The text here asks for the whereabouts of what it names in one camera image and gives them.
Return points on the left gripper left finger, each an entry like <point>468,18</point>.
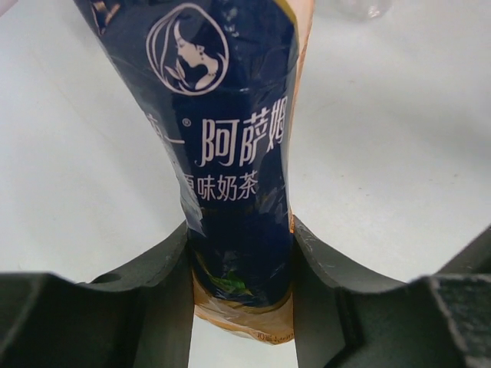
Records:
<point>137,315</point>

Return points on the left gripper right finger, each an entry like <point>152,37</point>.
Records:
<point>347,315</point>

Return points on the orange milk tea bottle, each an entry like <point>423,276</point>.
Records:
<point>218,81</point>

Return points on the clear plastic bottle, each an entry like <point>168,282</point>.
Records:
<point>362,10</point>

